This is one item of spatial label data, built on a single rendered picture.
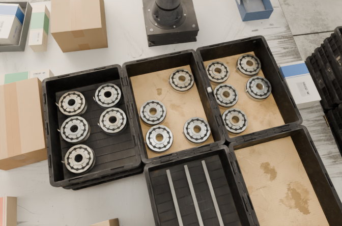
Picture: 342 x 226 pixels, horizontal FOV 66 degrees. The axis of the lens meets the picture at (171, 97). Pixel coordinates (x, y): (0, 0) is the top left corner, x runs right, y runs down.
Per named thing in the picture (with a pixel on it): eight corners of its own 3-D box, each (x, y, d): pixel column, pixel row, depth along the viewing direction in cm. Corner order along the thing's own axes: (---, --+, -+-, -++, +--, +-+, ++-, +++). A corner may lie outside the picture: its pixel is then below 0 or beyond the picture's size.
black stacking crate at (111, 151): (53, 92, 110) (41, 79, 99) (124, 77, 114) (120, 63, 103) (62, 190, 95) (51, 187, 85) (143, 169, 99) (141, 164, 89)
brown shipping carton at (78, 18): (62, 5, 141) (51, -19, 126) (104, 1, 143) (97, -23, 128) (62, 53, 130) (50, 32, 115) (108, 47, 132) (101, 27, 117)
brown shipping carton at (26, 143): (1, 104, 118) (-21, 89, 104) (52, 92, 121) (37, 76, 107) (5, 170, 107) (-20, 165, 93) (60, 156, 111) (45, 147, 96)
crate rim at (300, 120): (194, 51, 109) (194, 48, 106) (261, 37, 113) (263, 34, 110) (225, 144, 94) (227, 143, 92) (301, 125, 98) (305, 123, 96)
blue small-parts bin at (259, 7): (232, -7, 149) (235, -17, 142) (258, -10, 150) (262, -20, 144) (242, 21, 141) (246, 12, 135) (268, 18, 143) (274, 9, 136)
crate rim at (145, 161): (121, 65, 105) (120, 62, 103) (193, 51, 109) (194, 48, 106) (142, 165, 90) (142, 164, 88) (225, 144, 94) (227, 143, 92)
